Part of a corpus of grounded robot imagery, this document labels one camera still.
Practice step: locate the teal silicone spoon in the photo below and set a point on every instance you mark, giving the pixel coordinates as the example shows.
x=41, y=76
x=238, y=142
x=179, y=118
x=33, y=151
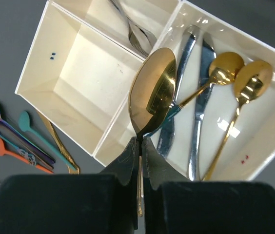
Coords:
x=24, y=123

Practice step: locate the gold spoon teal handle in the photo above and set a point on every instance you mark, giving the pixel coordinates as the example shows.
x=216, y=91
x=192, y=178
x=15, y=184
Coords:
x=222, y=70

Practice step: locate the silver knife lower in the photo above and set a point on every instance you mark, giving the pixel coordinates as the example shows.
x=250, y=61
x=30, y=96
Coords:
x=207, y=56

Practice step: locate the cream divided utensil box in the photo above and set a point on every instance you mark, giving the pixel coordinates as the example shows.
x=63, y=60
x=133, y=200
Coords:
x=81, y=65

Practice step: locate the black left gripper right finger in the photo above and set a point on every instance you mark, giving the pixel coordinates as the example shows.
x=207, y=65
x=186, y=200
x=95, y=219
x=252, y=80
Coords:
x=175, y=205

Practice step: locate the iridescent blue purple spoon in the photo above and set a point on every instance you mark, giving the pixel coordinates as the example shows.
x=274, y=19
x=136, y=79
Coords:
x=27, y=144

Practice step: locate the gold butter knife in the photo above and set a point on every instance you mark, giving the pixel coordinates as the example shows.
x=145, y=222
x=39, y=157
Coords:
x=49, y=126

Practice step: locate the plain gold spoon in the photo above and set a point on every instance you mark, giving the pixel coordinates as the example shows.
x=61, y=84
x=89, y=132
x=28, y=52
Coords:
x=250, y=83

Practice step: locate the ornate gold spoon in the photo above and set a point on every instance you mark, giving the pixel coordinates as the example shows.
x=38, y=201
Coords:
x=149, y=101

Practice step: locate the orange silicone spoon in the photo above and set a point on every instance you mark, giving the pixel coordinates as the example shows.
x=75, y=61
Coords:
x=4, y=151

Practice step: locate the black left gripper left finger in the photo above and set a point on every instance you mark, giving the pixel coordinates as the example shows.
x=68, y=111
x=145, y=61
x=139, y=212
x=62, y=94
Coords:
x=103, y=203

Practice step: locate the silver fork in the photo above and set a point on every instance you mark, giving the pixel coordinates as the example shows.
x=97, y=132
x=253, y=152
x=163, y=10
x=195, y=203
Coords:
x=136, y=34

